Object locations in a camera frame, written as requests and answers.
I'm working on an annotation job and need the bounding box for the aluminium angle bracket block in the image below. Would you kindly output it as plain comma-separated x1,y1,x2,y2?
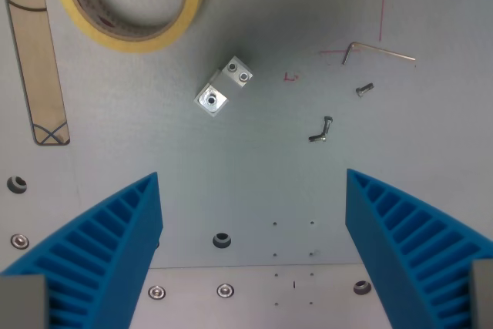
193,55,255,119

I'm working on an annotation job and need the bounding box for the wooden strip with drawn lines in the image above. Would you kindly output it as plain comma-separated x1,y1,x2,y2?
0,0,72,146

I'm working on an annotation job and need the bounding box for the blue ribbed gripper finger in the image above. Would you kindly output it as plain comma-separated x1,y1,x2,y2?
344,168,493,329
0,171,164,329

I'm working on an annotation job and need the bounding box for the yellow masking tape roll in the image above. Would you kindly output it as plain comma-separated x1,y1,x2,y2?
54,0,206,54

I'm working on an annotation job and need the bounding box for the metal hex allen key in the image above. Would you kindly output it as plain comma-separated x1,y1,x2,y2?
340,41,417,66

